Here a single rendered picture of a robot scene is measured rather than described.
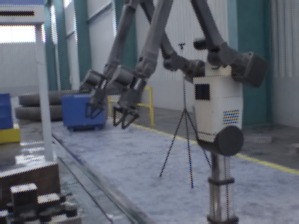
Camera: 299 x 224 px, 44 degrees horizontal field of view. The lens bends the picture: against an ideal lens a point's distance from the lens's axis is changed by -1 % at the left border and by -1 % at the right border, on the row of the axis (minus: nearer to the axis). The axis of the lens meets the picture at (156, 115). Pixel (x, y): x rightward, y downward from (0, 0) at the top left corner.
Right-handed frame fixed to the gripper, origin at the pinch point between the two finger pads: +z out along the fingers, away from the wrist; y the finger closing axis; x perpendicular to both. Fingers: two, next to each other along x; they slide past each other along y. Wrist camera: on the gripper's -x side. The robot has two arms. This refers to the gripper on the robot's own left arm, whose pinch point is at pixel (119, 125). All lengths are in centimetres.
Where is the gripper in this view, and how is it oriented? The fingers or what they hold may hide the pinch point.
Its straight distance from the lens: 143.5
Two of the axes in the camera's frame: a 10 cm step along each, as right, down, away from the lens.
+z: -4.0, 9.1, -1.1
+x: 8.2, 4.1, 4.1
